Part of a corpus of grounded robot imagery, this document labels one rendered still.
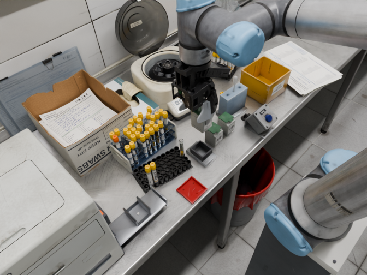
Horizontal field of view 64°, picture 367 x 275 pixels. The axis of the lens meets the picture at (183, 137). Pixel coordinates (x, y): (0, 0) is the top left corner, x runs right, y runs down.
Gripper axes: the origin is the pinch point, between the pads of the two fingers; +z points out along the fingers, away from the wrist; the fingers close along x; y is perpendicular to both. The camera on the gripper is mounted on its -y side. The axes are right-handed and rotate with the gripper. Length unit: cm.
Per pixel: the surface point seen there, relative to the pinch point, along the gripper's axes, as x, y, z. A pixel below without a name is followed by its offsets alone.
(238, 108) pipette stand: -3.3, -23.9, 17.0
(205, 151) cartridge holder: 0.8, -1.2, 17.7
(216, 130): 0.1, -7.2, 12.4
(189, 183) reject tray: 4.8, 10.6, 18.9
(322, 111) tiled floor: -3, -144, 107
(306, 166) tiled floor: 14, -90, 107
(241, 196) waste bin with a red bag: 8, -19, 63
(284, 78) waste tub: 2.8, -42.4, 11.0
